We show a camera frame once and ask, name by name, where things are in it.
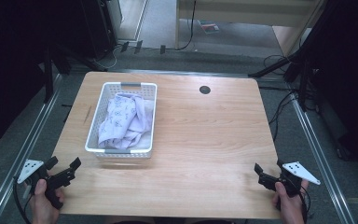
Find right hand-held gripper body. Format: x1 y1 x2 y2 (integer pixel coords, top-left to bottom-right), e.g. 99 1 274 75
257 161 322 198

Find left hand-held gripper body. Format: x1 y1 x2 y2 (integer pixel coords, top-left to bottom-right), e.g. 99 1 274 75
17 159 76 211

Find white perforated plastic basket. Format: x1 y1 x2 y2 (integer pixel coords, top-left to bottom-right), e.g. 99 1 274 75
84 81 158 160

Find lavender patterned cloth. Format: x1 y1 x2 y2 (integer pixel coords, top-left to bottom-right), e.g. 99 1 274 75
97 91 155 150

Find person's right hand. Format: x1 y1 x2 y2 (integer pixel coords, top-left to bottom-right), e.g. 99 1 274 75
271 179 310 224

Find person's left hand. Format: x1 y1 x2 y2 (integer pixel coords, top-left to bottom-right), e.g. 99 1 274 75
24 178 66 224

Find black metal stand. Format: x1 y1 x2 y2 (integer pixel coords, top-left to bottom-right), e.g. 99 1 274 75
42 43 109 105
247 46 316 112

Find black cabinet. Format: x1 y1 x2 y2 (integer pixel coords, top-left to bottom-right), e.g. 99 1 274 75
79 0 123 61

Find red and green booklet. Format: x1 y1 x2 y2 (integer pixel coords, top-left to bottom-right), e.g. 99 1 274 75
198 20 221 35

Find light wooden shelf unit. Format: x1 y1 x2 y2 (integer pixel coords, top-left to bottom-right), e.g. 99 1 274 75
174 0 325 58

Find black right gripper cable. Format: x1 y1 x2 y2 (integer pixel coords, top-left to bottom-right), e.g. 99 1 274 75
297 186 312 224

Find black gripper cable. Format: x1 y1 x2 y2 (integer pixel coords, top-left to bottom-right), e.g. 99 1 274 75
297 186 312 224
12 175 33 224

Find metal floor rail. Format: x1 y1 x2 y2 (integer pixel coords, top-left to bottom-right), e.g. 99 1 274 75
0 74 63 224
290 92 357 224

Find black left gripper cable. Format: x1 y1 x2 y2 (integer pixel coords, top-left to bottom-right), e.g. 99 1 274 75
12 175 33 224

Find black floor cables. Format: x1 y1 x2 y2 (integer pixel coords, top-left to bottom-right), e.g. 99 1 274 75
257 54 302 143

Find white floor cable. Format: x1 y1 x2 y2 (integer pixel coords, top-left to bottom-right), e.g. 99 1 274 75
101 45 122 70

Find black hanging cable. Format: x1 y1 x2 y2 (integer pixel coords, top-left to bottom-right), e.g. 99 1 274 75
174 0 198 51

